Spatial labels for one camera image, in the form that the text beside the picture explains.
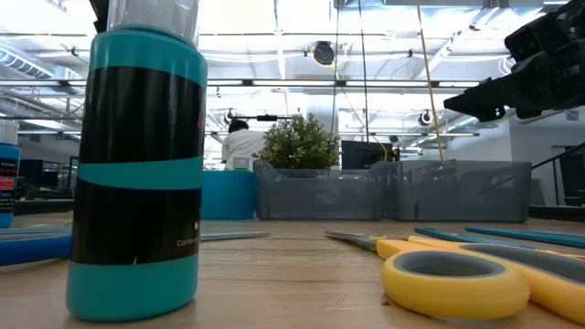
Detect blue-handled paint brush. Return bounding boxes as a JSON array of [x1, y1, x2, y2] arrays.
[[412, 226, 537, 251], [463, 225, 585, 250]]

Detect yellow-handled scissors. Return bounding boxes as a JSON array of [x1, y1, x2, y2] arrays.
[[324, 229, 585, 326]]

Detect thin black cable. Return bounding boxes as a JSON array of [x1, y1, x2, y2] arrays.
[[356, 0, 370, 143]]

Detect green-handled scissors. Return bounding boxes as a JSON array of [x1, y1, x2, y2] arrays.
[[27, 219, 74, 230]]

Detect small potted green plant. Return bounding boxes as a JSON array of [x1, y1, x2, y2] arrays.
[[252, 112, 342, 171]]

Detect blue paint bottle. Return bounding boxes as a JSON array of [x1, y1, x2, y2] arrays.
[[0, 119, 22, 229]]

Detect grey translucent plastic bin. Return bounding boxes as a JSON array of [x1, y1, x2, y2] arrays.
[[381, 159, 534, 224], [252, 158, 386, 222]]

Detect person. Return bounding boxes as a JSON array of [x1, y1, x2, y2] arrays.
[[220, 117, 267, 172]]

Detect blue plastic tray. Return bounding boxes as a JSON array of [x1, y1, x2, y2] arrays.
[[199, 169, 258, 221]]

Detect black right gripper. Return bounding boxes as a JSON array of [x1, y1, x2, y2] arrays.
[[443, 0, 585, 122]]

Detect teal paint bottle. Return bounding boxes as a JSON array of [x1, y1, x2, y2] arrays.
[[65, 0, 209, 324]]

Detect yellow cable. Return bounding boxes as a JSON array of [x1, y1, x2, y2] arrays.
[[414, 0, 446, 162]]

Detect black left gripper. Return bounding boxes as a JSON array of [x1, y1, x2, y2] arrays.
[[89, 0, 111, 34]]

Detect blue-handled scissors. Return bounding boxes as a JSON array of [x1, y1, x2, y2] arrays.
[[0, 227, 272, 268]]

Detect black monitor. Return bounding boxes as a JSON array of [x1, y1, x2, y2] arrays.
[[340, 139, 395, 171]]

